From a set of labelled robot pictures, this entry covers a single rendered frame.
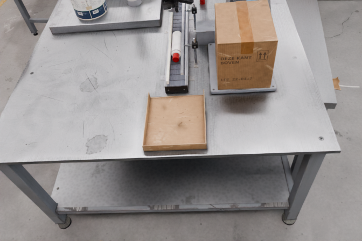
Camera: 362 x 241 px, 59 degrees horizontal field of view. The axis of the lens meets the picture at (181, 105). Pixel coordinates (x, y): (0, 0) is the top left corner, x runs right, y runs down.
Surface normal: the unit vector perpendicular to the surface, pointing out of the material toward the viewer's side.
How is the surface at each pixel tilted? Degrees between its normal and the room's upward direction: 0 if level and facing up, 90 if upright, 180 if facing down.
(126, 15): 0
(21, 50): 0
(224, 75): 90
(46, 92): 0
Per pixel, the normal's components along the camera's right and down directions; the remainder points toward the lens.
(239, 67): -0.04, 0.76
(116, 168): -0.09, -0.66
